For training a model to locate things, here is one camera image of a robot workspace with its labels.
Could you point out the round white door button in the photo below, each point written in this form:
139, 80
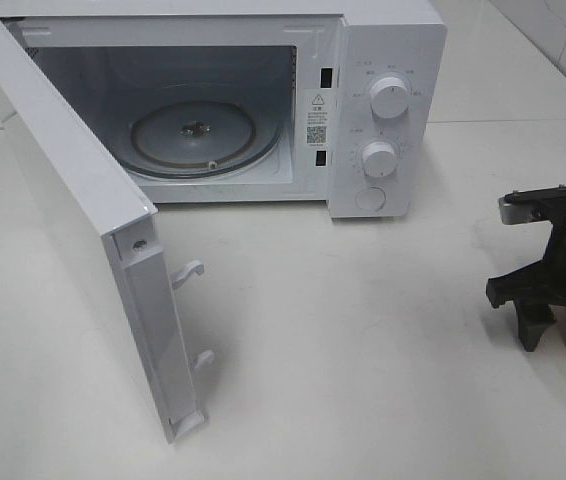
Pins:
370, 199

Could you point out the white microwave door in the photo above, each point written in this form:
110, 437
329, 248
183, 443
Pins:
102, 227

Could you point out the white timer knob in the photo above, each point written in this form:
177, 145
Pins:
379, 159

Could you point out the white power knob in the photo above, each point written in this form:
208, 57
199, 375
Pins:
389, 96

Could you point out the white microwave oven body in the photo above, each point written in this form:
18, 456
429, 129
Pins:
101, 56

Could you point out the white warning label sticker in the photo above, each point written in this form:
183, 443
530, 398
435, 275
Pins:
317, 107

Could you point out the glass turntable plate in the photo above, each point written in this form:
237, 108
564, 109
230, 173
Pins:
196, 131

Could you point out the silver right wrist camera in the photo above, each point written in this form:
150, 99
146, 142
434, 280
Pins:
519, 207

